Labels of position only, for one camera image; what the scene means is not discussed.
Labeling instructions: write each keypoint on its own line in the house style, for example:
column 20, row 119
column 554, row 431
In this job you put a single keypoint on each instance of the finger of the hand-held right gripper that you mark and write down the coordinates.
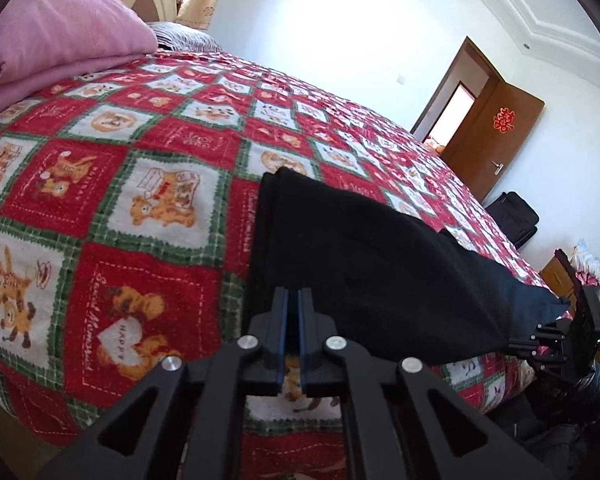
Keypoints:
column 555, row 330
column 525, row 347

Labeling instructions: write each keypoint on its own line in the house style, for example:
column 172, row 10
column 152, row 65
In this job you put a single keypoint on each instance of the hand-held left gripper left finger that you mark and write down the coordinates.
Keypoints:
column 282, row 330

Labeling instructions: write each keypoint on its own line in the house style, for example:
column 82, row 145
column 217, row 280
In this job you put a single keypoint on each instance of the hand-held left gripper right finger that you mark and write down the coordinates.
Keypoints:
column 307, row 330

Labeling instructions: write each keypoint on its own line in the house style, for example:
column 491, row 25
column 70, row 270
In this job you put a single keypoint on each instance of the black pants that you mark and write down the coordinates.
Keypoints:
column 380, row 260

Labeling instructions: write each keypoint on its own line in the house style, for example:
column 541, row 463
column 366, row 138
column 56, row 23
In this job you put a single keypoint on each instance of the cardboard box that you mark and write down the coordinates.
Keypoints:
column 555, row 277

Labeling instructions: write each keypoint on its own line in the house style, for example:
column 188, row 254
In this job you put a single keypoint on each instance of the pile of colourful packages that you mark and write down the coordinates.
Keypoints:
column 592, row 270

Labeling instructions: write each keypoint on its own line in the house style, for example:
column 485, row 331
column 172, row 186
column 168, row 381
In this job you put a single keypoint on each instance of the black bag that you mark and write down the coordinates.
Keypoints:
column 515, row 215

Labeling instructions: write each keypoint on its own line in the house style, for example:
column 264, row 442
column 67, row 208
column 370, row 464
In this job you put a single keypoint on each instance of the red checked printed blanket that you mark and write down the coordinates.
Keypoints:
column 155, row 260

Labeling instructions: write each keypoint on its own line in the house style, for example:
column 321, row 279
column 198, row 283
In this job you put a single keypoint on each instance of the brown wooden door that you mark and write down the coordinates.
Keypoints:
column 480, row 160

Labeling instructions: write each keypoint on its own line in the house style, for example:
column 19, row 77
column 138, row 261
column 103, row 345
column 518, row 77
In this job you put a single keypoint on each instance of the red paper door decoration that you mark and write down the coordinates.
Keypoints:
column 503, row 119

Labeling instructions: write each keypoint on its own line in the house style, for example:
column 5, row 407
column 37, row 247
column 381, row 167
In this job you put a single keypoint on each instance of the grey striped pillow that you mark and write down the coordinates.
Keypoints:
column 182, row 37

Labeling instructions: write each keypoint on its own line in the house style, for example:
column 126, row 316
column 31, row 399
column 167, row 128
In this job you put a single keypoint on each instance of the pink folded blanket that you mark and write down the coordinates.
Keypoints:
column 40, row 82

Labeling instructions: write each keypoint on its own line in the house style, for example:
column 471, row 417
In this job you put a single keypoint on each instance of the pink pillow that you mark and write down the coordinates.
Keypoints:
column 70, row 25

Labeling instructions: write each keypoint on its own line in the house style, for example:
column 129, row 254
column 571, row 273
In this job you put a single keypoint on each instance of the brown wooden door frame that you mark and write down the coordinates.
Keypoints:
column 455, row 67

